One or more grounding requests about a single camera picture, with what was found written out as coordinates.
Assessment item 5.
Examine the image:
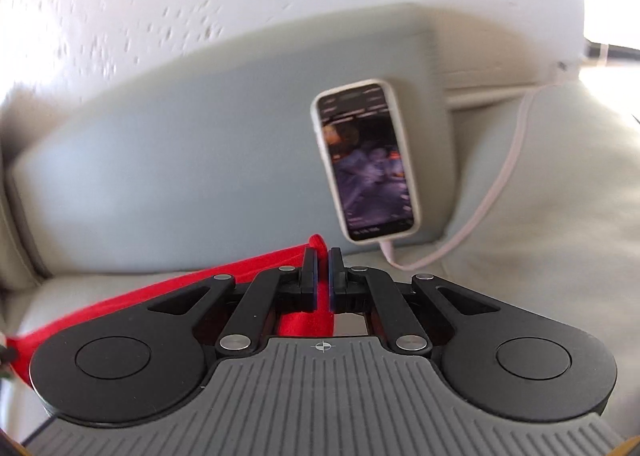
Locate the red sweatshirt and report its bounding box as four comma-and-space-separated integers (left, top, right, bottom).
6, 234, 334, 384

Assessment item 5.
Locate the smartphone in white case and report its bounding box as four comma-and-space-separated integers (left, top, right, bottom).
310, 79, 421, 245

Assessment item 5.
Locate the grey sofa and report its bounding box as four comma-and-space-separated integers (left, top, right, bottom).
1, 5, 639, 436

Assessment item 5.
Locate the white charging cable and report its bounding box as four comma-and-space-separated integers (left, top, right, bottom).
378, 78, 576, 273

